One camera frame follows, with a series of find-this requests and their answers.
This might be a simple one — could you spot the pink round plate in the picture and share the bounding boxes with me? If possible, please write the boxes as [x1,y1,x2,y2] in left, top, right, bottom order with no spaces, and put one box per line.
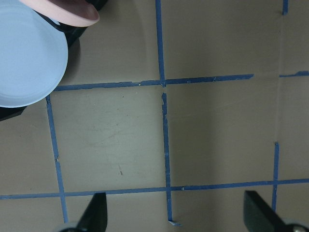
[20,0,100,27]

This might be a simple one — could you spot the black dish rack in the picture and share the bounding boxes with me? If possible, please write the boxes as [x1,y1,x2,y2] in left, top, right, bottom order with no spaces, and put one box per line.
[0,0,108,121]

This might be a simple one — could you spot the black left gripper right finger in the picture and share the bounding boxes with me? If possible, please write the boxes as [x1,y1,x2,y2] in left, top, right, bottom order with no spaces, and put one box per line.
[243,190,291,232]

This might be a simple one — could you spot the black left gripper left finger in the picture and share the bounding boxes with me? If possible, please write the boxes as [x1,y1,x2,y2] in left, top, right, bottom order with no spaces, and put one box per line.
[76,193,107,232]

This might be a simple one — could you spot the light blue round plate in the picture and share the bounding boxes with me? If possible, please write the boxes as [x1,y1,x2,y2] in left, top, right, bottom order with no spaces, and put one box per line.
[0,0,68,108]

